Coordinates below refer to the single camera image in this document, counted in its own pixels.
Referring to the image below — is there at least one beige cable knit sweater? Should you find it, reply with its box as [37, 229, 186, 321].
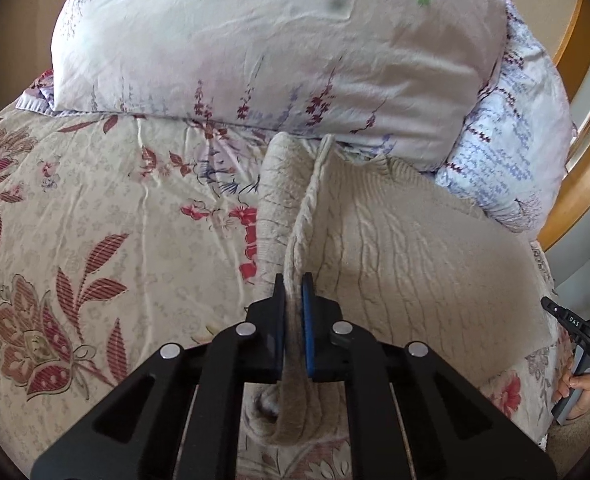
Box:
[242, 132, 557, 446]

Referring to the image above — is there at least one white pillow blue pattern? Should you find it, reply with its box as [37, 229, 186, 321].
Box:
[435, 0, 576, 236]

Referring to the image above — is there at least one white floral pillow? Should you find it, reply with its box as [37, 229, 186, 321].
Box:
[51, 0, 506, 171]

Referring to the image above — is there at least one wooden headboard frame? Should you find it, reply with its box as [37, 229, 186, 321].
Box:
[539, 0, 590, 250]

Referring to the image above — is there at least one person's right hand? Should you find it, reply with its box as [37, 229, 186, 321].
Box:
[552, 368, 590, 420]

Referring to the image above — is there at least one floral bed sheet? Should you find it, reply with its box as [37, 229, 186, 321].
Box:
[0, 74, 569, 472]

